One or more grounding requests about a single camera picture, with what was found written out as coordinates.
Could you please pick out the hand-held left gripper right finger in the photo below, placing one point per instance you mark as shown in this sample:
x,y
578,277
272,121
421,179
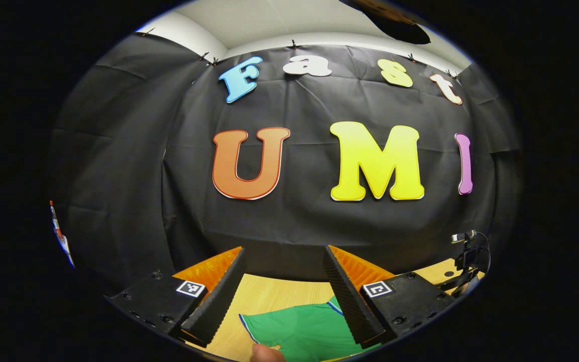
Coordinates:
x,y
350,301

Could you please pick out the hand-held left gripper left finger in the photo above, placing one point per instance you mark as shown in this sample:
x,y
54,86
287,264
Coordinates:
x,y
219,301

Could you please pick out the green T-shirt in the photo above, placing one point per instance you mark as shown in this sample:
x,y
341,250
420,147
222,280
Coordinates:
x,y
309,332

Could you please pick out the black backdrop cloth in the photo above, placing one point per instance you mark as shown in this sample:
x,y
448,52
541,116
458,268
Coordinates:
x,y
294,221

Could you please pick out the row of small backdrop clips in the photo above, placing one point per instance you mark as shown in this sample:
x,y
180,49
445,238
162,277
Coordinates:
x,y
294,44

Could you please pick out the dark blurred object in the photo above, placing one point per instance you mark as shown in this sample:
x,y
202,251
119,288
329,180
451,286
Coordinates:
x,y
395,27

